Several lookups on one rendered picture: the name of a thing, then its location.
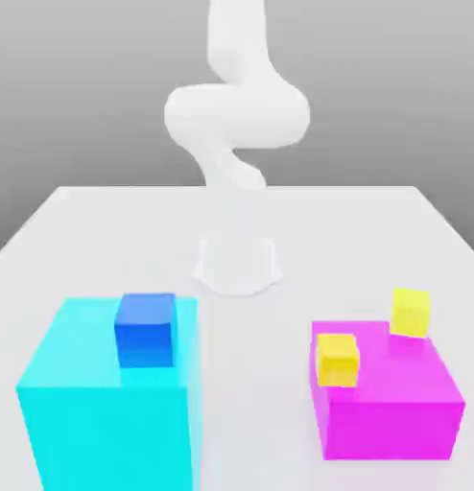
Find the small yellow cube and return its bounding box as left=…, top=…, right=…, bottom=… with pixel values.
left=389, top=287, right=432, bottom=339
left=316, top=332, right=361, bottom=388

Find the large magenta box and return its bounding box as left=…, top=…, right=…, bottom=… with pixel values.
left=309, top=320, right=467, bottom=461

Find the large cyan box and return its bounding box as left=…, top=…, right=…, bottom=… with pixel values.
left=15, top=296, right=202, bottom=491

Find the small blue cube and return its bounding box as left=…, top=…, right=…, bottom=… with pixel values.
left=113, top=292, right=177, bottom=369

